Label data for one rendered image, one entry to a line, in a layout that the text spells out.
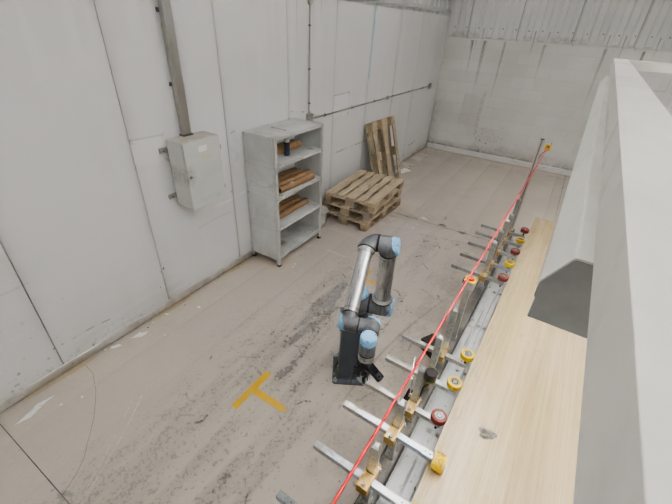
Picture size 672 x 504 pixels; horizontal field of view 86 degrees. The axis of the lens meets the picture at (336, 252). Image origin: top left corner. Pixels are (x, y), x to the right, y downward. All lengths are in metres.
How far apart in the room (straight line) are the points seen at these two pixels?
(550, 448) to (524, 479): 0.24
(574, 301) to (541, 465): 1.74
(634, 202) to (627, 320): 0.14
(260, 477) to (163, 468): 0.65
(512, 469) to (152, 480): 2.16
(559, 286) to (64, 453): 3.23
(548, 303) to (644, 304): 0.23
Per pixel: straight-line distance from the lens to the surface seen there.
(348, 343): 2.93
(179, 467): 3.00
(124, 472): 3.11
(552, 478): 2.12
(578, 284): 0.41
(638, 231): 0.28
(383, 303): 2.65
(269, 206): 4.17
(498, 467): 2.04
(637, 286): 0.21
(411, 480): 2.20
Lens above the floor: 2.55
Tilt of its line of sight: 32 degrees down
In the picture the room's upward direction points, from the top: 3 degrees clockwise
